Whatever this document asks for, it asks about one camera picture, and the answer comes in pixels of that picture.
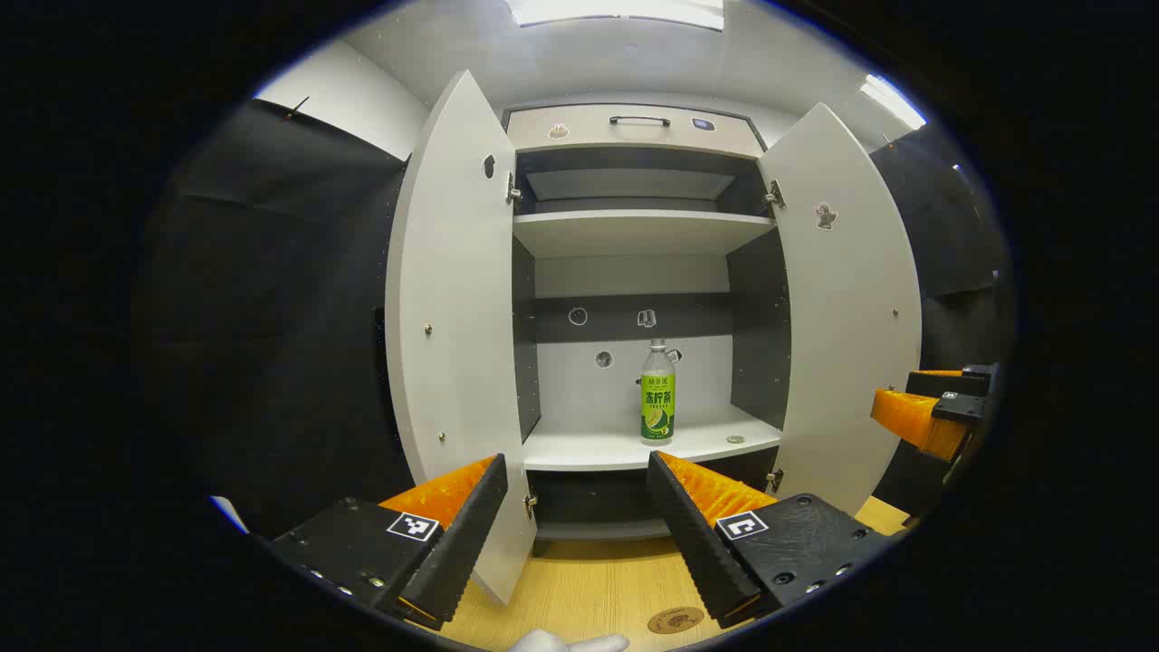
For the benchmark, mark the round cork coaster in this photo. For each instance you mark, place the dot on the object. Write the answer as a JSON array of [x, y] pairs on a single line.
[[675, 620]]

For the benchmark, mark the grey white cabinet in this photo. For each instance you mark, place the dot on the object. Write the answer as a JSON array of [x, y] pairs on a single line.
[[634, 231]]

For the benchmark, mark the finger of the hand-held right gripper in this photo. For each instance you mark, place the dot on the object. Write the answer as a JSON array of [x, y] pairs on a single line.
[[951, 380], [914, 417]]

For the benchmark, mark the green label tea bottle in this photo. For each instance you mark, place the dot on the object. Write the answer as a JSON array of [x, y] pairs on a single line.
[[657, 407]]

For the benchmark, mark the ceiling light panel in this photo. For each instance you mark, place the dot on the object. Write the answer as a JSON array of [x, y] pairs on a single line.
[[892, 101], [616, 11]]

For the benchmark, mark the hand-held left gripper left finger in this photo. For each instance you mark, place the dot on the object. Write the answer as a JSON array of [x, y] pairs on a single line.
[[466, 534]]

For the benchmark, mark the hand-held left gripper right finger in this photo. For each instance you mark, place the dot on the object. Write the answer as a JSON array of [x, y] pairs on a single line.
[[693, 534]]

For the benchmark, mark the black backdrop cloth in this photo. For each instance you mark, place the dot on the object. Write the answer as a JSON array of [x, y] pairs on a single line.
[[942, 244], [281, 317]]

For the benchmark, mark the white cabinet door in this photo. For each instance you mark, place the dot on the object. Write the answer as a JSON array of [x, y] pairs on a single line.
[[842, 344], [453, 299]]

